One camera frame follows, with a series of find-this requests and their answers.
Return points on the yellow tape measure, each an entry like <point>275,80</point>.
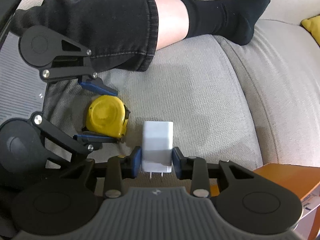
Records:
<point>107,115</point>

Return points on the yellow cushion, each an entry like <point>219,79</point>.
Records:
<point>312,25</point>

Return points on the white power adapter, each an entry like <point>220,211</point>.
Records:
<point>157,145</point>

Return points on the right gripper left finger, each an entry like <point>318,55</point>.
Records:
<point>121,167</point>

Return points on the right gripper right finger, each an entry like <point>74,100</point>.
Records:
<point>194,169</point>

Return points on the person left leg black sock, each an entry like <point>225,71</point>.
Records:
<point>125,34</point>

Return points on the beige fabric sofa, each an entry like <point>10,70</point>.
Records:
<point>253,104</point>

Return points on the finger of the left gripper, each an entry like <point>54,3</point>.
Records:
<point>90,138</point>
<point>96,86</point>

